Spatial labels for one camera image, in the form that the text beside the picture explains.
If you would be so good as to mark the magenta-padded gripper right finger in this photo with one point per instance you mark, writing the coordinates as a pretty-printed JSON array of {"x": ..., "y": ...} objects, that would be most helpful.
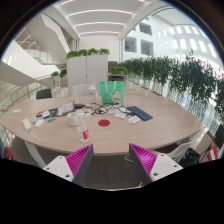
[{"x": 145, "y": 159}]

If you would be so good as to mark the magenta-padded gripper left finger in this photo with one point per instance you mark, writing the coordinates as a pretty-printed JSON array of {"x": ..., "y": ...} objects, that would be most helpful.
[{"x": 78, "y": 160}]

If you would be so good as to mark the clear plastic water bottle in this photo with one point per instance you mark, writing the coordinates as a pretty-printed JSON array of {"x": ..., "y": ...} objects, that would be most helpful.
[{"x": 83, "y": 134}]

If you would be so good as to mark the white plastic packet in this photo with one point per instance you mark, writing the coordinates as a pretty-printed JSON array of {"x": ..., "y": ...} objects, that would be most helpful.
[{"x": 134, "y": 119}]

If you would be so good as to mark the flat round red coaster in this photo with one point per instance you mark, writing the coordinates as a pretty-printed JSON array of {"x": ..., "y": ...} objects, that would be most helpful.
[{"x": 104, "y": 123}]

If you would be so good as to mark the dark blue keyboard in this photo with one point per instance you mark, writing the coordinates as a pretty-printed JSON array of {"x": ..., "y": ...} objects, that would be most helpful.
[{"x": 140, "y": 113}]

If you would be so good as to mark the colourful sticker sheet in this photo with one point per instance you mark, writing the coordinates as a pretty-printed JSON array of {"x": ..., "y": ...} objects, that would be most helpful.
[{"x": 84, "y": 113}]

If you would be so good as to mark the small teal box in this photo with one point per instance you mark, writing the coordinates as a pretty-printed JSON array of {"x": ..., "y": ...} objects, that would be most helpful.
[{"x": 51, "y": 119}]

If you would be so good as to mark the white printed booklet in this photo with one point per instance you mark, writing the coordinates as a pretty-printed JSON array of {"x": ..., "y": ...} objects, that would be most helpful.
[{"x": 66, "y": 108}]

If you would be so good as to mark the black power brick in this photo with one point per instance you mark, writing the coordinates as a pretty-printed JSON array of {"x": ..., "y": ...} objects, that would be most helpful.
[{"x": 79, "y": 106}]

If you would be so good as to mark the black laptop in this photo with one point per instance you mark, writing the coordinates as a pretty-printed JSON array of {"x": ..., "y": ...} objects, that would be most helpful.
[{"x": 51, "y": 112}]

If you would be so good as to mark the white power adapter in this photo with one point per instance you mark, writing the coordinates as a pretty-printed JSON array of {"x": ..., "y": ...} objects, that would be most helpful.
[{"x": 27, "y": 124}]

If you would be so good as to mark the clear shaker bottle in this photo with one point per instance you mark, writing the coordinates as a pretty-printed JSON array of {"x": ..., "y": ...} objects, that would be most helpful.
[{"x": 92, "y": 95}]

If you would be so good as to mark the white chair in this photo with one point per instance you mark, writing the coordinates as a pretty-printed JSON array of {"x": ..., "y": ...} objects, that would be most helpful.
[{"x": 80, "y": 90}]

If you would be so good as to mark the black chair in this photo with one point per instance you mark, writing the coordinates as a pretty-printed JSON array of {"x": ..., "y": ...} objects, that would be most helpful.
[{"x": 44, "y": 94}]

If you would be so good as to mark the green tote bag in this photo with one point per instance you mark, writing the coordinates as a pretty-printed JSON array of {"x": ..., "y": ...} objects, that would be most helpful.
[{"x": 110, "y": 91}]

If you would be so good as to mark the small planter with plants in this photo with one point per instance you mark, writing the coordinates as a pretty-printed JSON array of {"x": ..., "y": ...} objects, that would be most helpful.
[{"x": 60, "y": 75}]

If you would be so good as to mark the white cabinet with plants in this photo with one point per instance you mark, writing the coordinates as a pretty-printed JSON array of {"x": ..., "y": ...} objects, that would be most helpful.
[{"x": 86, "y": 71}]

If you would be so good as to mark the row of green hedge plants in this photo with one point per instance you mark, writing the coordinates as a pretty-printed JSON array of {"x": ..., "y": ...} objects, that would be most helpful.
[{"x": 186, "y": 78}]

